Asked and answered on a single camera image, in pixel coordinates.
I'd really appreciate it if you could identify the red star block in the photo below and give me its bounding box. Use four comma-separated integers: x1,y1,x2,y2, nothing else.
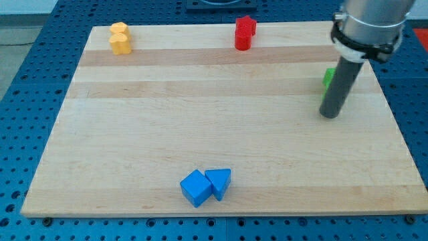
235,15,257,36

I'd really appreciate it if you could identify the blue cube block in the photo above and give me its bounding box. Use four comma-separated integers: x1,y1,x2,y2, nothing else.
180,169,212,208

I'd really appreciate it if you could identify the blue triangle block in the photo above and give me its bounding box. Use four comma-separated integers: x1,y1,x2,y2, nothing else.
205,169,231,202

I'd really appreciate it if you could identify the green block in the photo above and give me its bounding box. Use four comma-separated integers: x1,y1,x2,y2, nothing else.
322,68,336,98

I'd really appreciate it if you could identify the yellow hexagon block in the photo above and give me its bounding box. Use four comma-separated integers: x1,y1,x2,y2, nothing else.
110,22,131,39

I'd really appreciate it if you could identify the red cylinder block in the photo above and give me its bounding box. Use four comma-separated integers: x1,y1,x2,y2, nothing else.
235,28,252,51

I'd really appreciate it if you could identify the wooden board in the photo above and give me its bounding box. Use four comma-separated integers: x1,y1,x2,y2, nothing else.
21,21,427,218

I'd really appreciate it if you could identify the black cable clamp ring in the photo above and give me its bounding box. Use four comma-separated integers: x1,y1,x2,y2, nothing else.
330,12,402,64

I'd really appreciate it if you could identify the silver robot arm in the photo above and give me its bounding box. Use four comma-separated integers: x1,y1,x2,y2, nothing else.
334,0,415,45

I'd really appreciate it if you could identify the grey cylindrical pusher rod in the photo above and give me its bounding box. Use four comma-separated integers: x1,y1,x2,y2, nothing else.
319,57,362,118

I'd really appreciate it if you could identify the yellow heart block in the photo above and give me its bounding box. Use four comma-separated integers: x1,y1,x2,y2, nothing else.
109,33,132,55

